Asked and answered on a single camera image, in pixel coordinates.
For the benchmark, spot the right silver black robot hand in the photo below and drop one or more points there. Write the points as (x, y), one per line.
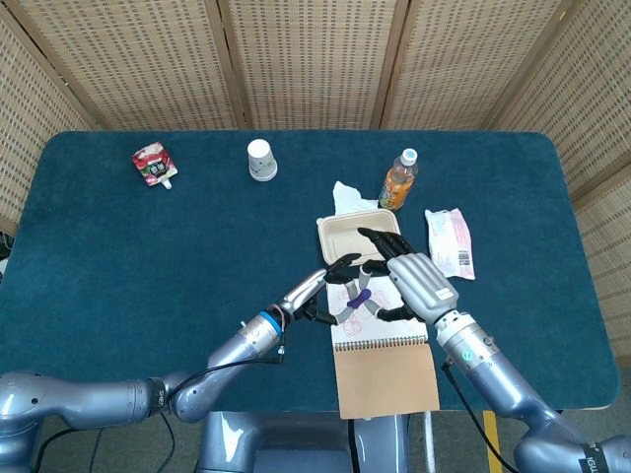
(424, 286)

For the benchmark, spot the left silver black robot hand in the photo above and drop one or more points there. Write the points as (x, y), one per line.
(308, 290)

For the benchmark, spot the purple pen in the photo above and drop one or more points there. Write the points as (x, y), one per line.
(360, 297)

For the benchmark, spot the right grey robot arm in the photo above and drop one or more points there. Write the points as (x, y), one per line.
(498, 374)

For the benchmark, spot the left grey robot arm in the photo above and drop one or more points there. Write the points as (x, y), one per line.
(98, 399)

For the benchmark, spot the white pink snack package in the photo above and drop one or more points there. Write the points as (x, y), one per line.
(453, 236)

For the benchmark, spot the beige rectangular food container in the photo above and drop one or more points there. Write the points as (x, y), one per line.
(345, 236)

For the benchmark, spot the crumpled white tissue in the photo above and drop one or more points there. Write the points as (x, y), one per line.
(345, 199)

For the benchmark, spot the orange drink plastic bottle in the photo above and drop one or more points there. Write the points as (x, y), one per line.
(397, 184)

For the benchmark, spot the spiral sketchbook with red drawings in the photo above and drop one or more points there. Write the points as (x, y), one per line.
(384, 384)

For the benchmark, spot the white paper cup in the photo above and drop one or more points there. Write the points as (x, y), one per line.
(261, 160)

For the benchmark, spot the dark blue felt table cover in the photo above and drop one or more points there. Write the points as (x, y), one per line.
(172, 246)

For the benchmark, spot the grey blue robot torso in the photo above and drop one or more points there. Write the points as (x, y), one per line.
(296, 443)

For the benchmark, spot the metal table leg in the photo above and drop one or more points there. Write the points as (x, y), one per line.
(429, 441)

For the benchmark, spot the red jelly drink pouch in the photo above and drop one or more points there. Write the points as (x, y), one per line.
(155, 165)

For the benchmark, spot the woven bamboo folding screen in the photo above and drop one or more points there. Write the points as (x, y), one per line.
(315, 59)

